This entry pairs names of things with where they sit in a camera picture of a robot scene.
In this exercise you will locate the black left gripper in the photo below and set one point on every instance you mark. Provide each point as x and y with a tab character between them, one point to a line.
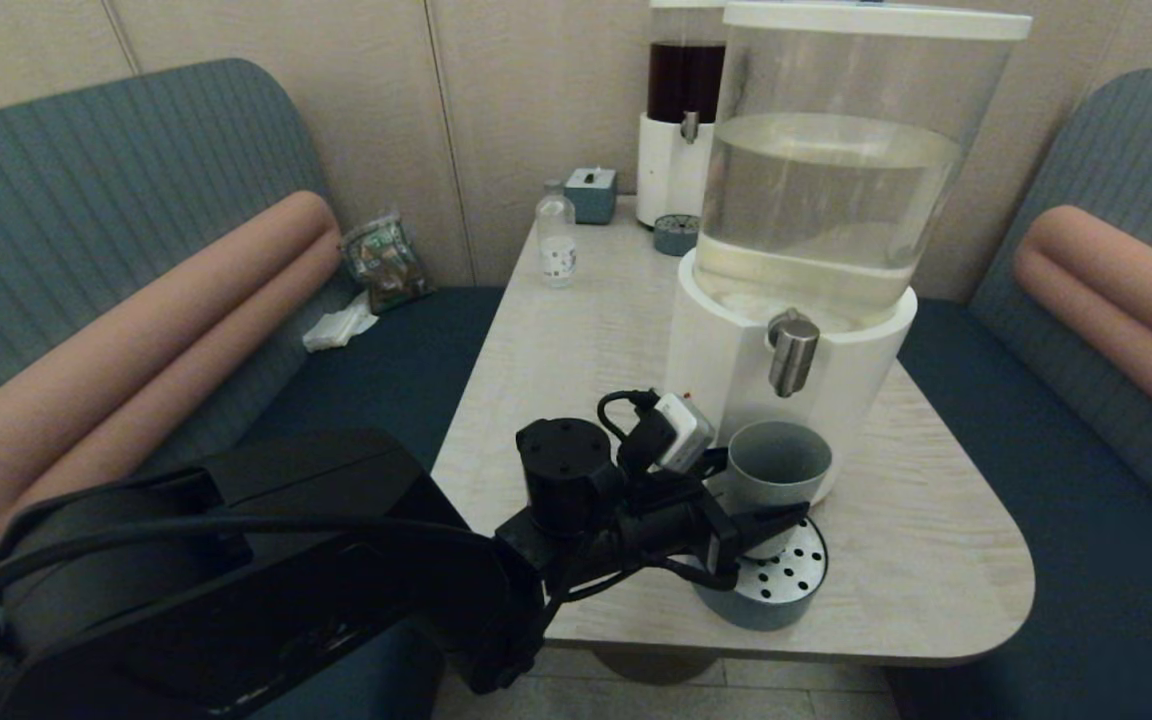
676	525

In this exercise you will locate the grey paper cup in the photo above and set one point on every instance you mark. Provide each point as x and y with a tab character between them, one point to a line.
781	485

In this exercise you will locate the steel water dispenser tap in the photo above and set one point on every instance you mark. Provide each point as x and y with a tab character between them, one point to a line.
794	360

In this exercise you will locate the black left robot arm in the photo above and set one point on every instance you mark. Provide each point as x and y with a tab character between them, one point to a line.
286	600

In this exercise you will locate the large round blue drip tray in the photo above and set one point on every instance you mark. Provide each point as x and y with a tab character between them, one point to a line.
786	590

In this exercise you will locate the clear water dispenser white base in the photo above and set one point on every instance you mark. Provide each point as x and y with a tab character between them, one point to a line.
736	340

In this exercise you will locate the small round blue drip tray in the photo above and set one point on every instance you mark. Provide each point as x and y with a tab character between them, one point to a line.
674	240

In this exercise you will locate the small clear plastic bottle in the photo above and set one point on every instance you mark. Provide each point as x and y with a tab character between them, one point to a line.
557	248

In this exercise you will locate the dark drink dispenser white base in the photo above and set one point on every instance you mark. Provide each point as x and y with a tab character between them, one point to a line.
664	178

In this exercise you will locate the blue-grey tissue box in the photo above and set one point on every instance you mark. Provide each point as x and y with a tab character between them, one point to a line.
591	200

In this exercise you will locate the teal upholstered bench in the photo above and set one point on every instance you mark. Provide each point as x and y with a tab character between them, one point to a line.
86	200
1086	580

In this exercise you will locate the small steel dispenser tap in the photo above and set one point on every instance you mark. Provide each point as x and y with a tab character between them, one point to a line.
690	128

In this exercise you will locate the crumpled snack bag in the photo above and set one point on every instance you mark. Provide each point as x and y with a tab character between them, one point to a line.
386	265

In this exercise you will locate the pink bolster cushion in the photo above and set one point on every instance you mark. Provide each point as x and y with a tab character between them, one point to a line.
1116	290
136	360

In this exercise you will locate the crumpled white tissue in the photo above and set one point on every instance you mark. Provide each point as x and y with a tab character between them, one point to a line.
341	326

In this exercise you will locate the large white dispenser lid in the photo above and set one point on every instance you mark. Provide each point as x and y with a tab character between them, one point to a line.
866	22

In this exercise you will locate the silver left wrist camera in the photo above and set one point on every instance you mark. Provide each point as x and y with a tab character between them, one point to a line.
684	432

